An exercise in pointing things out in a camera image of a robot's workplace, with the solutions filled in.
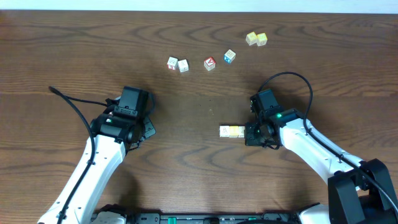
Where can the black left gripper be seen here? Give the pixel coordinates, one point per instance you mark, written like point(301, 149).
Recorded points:
point(148, 129)

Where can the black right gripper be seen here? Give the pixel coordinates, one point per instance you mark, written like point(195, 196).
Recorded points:
point(250, 140)

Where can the yellow number wooden block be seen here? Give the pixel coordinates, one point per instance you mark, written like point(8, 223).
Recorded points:
point(234, 131)

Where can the soccer ball wooden block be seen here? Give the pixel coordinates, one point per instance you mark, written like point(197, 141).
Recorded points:
point(224, 132)

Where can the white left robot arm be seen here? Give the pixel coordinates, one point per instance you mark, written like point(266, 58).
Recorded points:
point(78, 199)

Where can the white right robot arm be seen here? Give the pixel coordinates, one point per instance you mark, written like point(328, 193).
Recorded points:
point(359, 191)

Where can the white letter block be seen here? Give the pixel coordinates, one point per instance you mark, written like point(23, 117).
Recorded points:
point(183, 65)

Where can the blue edged block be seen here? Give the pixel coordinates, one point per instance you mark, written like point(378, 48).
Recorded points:
point(229, 56)

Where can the red A block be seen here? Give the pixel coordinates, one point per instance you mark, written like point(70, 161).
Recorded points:
point(209, 63)

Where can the pale yellow block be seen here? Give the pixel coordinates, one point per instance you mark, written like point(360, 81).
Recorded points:
point(251, 38)

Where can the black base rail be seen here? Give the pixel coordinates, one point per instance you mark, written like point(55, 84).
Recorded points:
point(217, 218)

